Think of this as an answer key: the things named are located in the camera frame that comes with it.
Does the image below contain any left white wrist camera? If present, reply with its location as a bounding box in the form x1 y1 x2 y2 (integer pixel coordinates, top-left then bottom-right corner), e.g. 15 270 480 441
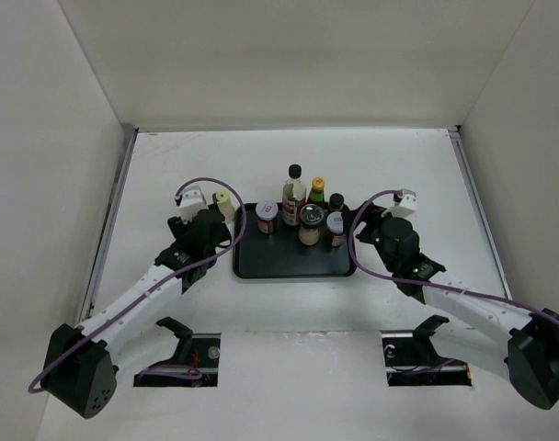
175 185 208 224

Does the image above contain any small black-cap spice bottle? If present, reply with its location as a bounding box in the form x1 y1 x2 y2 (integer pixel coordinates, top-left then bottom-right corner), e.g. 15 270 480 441
328 193 345 212

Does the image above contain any black plastic tray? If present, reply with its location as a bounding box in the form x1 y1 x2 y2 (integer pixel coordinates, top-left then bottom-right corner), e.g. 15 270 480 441
233 203 356 279

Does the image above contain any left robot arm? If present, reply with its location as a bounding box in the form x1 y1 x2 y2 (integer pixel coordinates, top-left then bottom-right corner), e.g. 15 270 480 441
29 209 232 419

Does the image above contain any yellow-cap white powder jar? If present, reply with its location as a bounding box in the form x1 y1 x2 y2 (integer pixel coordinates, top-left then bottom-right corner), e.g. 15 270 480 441
212 189 235 224

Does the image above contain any silver-lid white powder jar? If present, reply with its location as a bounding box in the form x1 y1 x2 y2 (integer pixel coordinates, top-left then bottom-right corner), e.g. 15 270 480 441
299 204 325 246

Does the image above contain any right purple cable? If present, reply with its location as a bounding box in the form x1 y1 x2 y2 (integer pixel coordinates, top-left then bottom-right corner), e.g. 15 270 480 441
348 187 559 374

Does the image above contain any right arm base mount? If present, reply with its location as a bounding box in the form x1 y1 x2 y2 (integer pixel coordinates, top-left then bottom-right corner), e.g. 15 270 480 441
382 315 472 387

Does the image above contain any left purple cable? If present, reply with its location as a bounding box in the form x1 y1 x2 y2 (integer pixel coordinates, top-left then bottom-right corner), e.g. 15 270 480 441
27 177 249 395

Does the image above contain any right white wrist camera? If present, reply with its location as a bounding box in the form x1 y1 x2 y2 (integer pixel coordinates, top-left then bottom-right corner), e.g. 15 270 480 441
382 189 417 219

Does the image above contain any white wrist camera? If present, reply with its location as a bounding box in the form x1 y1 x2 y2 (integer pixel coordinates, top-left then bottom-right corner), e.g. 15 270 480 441
382 189 417 219
175 185 208 224

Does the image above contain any yellow-cap red sauce bottle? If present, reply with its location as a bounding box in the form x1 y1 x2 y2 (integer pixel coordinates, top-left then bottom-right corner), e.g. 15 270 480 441
307 176 326 209

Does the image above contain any purple cable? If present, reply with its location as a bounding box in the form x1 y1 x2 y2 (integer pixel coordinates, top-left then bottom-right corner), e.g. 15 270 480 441
27 177 249 395
348 187 559 374

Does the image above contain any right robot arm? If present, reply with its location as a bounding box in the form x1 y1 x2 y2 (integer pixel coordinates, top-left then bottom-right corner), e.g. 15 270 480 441
349 202 559 410

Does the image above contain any red-label lid brown jar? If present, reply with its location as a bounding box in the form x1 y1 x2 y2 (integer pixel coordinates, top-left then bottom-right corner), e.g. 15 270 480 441
255 200 279 234

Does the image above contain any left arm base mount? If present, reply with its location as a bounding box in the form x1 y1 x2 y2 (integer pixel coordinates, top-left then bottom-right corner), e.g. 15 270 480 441
133 317 222 388

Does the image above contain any tall black-cap sauce bottle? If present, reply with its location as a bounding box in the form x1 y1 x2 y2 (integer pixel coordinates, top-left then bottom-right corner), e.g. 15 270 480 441
282 164 307 227

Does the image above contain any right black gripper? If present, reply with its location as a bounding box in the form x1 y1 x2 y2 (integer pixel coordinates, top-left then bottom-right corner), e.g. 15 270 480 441
341 200 406 273

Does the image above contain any red-label lid spice jar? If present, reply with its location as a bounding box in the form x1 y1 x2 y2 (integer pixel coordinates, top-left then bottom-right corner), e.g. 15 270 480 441
326 211 347 248

